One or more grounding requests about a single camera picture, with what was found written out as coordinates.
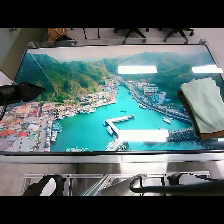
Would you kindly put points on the pale green T-shirt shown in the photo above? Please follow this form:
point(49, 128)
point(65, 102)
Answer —
point(206, 105)

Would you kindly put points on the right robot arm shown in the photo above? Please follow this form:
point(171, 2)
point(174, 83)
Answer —
point(176, 178)

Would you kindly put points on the black office chair base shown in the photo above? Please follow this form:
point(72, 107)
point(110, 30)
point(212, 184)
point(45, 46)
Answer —
point(178, 32)
point(133, 32)

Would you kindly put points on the silver frame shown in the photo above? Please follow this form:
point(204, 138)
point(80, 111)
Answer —
point(100, 166)

